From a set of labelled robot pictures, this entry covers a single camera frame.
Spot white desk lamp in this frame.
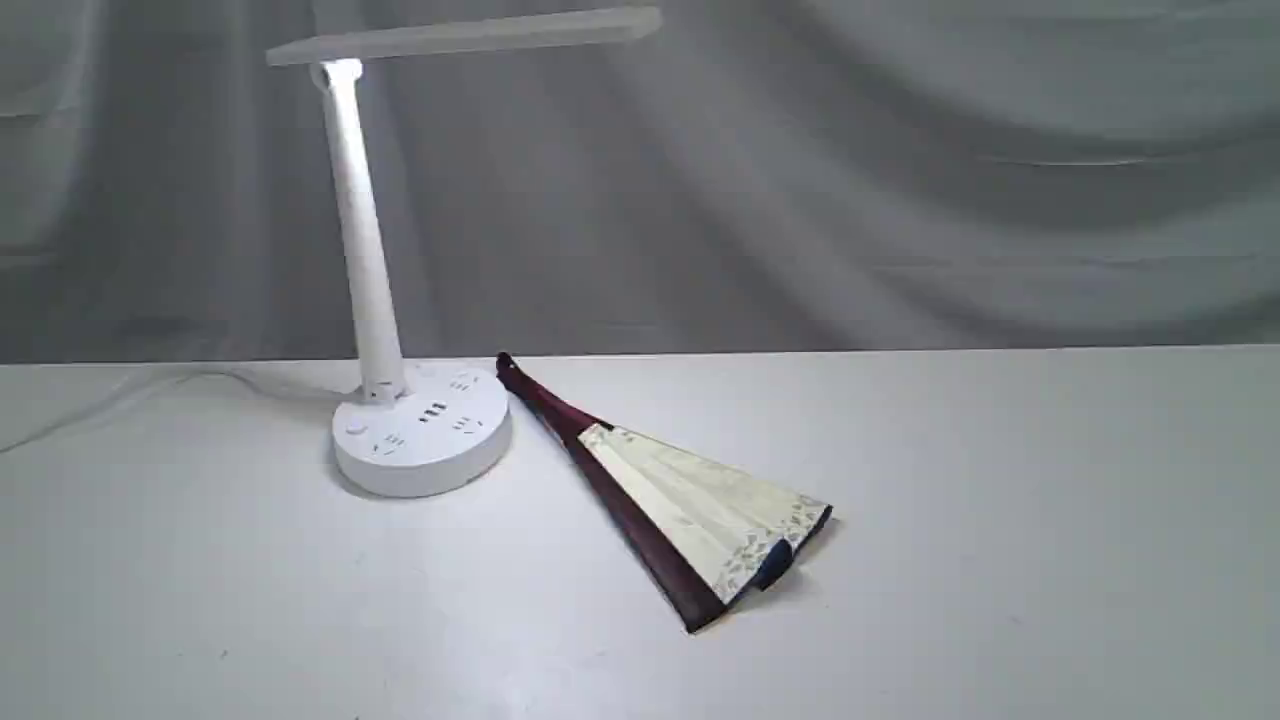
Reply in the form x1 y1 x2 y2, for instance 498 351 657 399
265 6 662 498

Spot grey backdrop curtain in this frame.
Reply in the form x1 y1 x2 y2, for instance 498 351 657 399
1 1 1279 363

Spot folding paper fan maroon ribs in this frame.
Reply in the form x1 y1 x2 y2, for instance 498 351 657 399
495 354 833 634

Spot white power cable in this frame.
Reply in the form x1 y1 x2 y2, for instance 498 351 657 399
0 366 351 455

